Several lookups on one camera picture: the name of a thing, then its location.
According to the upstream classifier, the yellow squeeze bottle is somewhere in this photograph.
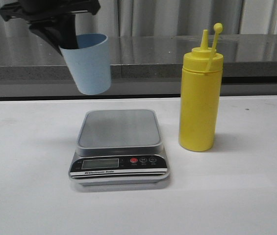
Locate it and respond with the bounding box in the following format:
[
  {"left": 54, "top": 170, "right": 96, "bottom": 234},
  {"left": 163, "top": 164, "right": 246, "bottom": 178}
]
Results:
[{"left": 178, "top": 23, "right": 224, "bottom": 152}]

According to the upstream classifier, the grey pleated curtain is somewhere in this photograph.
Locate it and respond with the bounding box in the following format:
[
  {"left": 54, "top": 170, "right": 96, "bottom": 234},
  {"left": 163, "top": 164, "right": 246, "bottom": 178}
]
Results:
[{"left": 0, "top": 0, "right": 277, "bottom": 38}]

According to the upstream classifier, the silver electronic kitchen scale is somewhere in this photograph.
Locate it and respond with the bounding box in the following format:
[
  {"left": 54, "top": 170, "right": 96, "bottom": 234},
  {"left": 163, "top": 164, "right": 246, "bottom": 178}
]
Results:
[{"left": 68, "top": 109, "right": 170, "bottom": 186}]

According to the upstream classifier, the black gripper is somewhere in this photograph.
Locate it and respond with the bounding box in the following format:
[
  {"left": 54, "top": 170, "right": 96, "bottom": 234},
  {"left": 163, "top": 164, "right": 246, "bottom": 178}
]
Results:
[{"left": 0, "top": 0, "right": 101, "bottom": 56}]

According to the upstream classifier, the light blue plastic cup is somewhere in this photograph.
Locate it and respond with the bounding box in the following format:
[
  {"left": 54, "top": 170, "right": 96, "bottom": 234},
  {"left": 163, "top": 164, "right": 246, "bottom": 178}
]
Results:
[{"left": 60, "top": 33, "right": 111, "bottom": 95}]

